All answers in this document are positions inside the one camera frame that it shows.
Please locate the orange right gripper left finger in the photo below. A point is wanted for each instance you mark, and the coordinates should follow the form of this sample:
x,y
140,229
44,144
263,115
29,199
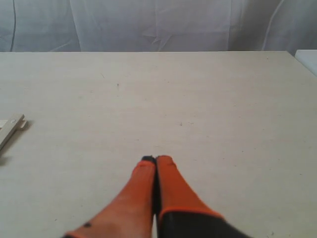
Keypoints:
x,y
130,214

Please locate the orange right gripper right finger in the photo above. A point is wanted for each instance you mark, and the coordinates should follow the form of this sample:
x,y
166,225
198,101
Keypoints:
x,y
182,214

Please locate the wooden stick with holes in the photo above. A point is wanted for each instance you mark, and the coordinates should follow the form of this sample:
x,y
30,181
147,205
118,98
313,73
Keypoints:
x,y
10,128

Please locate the white backdrop cloth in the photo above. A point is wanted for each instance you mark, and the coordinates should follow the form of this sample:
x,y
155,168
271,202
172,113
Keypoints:
x,y
157,25

